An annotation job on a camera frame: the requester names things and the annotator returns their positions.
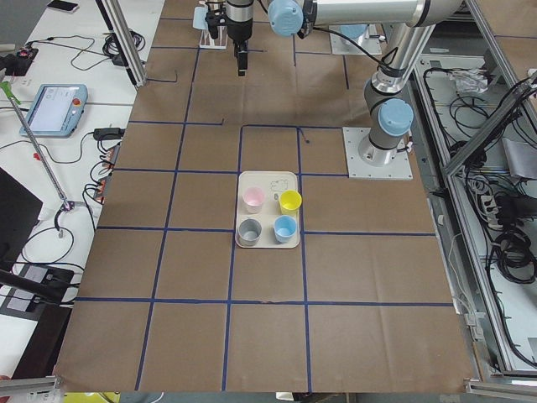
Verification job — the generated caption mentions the blue teach pendant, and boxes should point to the blue teach pendant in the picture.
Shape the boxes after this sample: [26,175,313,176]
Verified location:
[26,84,88,139]

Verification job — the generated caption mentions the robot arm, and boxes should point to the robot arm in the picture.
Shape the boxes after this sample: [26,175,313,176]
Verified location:
[260,0,461,167]

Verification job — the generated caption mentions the smartphone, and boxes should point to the smartphone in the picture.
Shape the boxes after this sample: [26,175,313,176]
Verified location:
[47,0,79,13]

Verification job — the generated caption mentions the grey plastic cup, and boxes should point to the grey plastic cup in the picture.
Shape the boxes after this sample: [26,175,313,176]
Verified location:
[237,217,263,247]

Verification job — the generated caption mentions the pink plastic cup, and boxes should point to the pink plastic cup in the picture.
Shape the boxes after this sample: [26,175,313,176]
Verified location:
[242,186,265,214]

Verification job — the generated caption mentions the cream serving tray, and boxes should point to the cream serving tray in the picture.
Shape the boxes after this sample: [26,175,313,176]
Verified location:
[235,171,300,249]

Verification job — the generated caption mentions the yellow plastic cup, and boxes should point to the yellow plastic cup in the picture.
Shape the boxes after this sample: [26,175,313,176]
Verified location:
[279,190,302,215]

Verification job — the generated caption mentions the aluminium frame post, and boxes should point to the aluminium frame post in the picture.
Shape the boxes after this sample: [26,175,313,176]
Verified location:
[96,0,147,88]

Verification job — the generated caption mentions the black monitor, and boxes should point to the black monitor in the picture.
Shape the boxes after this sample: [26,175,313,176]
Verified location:
[0,169,43,271]

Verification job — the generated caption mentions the light blue plastic cup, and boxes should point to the light blue plastic cup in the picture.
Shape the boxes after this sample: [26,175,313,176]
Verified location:
[192,7,208,30]

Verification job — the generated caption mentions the white wire cup rack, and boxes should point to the white wire cup rack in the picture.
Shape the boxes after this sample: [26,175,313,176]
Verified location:
[199,27,228,50]

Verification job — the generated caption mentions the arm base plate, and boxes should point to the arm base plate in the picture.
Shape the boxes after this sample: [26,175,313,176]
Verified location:
[342,127,413,181]
[329,24,384,56]

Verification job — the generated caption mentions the green plastic tool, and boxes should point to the green plastic tool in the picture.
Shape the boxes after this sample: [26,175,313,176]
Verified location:
[0,81,21,105]

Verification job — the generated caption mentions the black power adapter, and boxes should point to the black power adapter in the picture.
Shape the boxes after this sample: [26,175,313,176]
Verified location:
[93,127,125,141]

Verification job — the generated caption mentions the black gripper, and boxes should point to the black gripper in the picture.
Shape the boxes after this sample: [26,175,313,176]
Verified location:
[205,0,253,76]

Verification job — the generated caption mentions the light blue cup on tray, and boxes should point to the light blue cup on tray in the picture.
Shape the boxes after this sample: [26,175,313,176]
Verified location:
[274,215,297,243]

